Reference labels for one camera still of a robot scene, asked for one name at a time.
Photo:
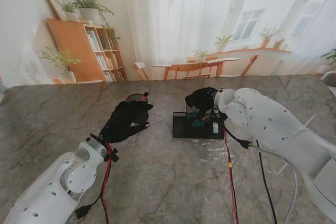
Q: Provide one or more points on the black mesh desk organizer tray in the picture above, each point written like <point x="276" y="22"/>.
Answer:
<point x="183" y="129"/>

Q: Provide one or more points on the white eraser with teal sleeve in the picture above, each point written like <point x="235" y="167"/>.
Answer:
<point x="215" y="128"/>

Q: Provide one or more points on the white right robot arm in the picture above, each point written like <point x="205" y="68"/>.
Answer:
<point x="270" y="129"/>

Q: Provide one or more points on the clear bottle with red cap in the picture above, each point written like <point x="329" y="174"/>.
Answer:
<point x="2" y="87"/>

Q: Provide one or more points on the white rounded chair back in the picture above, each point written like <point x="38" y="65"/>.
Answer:
<point x="330" y="78"/>

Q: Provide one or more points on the black mesh pen cup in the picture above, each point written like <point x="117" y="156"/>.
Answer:
<point x="134" y="97"/>

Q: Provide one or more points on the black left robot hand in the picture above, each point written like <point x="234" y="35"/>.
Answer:
<point x="126" y="121"/>

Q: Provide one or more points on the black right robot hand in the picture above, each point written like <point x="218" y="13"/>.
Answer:
<point x="203" y="99"/>

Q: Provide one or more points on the pink marker with black cap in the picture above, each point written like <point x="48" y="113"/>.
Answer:
<point x="144" y="97"/>

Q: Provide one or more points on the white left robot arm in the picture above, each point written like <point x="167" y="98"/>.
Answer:
<point x="52" y="187"/>

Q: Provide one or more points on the printed room scene backdrop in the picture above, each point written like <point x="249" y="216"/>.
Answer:
<point x="183" y="11"/>

